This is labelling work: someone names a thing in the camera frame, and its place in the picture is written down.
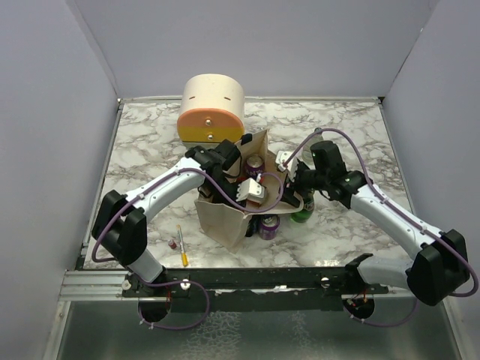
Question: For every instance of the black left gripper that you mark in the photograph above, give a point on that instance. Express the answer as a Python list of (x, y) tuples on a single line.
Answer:
[(235, 186)]

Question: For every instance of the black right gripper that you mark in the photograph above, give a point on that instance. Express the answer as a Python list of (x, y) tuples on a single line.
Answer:
[(289, 188)]

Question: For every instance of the green glass bottle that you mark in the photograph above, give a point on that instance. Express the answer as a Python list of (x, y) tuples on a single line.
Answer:
[(304, 215)]

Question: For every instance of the cream canvas tote bag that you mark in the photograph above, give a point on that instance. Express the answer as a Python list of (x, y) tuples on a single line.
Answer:
[(227, 225)]

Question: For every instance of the purple soda can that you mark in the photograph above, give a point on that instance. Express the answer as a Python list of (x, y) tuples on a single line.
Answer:
[(254, 166), (268, 226)]

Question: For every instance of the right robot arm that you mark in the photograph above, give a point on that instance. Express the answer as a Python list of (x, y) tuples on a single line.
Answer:
[(437, 262)]

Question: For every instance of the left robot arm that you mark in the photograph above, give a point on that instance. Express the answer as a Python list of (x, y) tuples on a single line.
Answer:
[(121, 223)]

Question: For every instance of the small red vial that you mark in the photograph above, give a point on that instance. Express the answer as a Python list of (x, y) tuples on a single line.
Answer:
[(172, 244)]

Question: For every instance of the yellow capped pen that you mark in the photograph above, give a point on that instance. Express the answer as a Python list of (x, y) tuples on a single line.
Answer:
[(184, 258)]

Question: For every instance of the round drawer storage box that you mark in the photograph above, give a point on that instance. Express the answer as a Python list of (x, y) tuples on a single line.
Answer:
[(212, 110)]

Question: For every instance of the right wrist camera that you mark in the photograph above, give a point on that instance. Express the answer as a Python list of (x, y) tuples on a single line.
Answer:
[(287, 164)]

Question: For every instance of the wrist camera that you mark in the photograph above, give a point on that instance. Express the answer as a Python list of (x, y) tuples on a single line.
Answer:
[(251, 191), (287, 164)]

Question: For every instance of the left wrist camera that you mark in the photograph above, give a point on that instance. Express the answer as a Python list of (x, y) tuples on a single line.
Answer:
[(251, 191)]

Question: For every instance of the black mounting rail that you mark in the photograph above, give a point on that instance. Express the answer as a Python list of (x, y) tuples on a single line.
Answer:
[(192, 290)]

